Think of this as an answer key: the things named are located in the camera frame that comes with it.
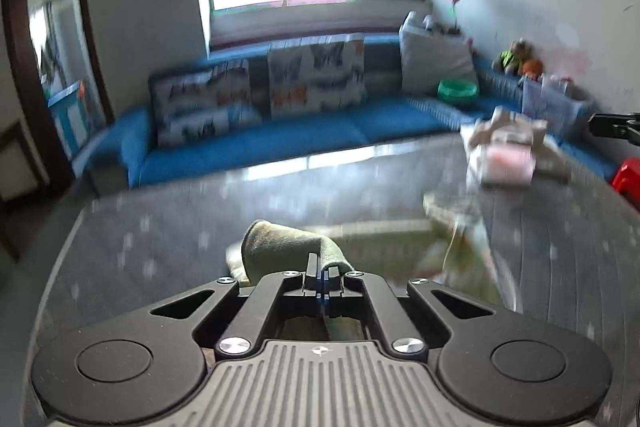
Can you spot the red plastic stool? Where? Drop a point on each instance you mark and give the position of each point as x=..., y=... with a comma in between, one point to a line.
x=629, y=177

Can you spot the orange stuffed toy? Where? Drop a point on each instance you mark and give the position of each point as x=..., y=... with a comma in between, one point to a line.
x=532, y=68

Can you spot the green patterned garment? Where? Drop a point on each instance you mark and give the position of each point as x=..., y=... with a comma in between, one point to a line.
x=280, y=247

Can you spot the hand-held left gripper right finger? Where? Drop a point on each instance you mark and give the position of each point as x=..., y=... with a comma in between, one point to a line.
x=331, y=281

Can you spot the green plastic bowl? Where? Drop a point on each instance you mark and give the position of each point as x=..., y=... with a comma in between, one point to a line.
x=457, y=91

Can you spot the blue sofa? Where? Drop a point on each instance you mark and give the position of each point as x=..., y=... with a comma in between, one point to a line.
x=390, y=117

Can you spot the green brown stuffed toy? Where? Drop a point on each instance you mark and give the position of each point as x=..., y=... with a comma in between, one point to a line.
x=510, y=57

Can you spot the clear plastic storage box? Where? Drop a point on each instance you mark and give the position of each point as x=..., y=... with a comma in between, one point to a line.
x=555, y=107

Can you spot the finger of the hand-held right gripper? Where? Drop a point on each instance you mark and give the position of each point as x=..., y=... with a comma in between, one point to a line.
x=617, y=127

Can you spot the dark wooden doorway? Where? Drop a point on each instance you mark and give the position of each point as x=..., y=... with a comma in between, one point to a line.
x=15, y=82

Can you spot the butterfly print cushion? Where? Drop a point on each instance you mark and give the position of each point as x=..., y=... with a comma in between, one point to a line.
x=215, y=124
x=317, y=74
x=200, y=84

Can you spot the blue play fence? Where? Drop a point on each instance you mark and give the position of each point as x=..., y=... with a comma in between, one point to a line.
x=75, y=117

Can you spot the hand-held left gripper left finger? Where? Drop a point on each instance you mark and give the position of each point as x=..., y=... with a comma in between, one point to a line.
x=313, y=277

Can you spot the grey cushion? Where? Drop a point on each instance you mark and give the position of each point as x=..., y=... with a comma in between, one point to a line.
x=435, y=59

